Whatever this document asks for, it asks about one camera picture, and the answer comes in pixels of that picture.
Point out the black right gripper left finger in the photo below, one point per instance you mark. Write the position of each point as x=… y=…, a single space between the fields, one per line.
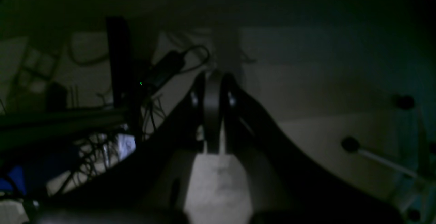
x=150 y=185

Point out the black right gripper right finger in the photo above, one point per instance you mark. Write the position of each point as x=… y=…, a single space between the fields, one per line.
x=313 y=195

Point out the black power adapter brick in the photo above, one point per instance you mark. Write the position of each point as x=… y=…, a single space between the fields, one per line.
x=164 y=70

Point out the black vertical post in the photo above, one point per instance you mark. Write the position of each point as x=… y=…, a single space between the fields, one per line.
x=122 y=77

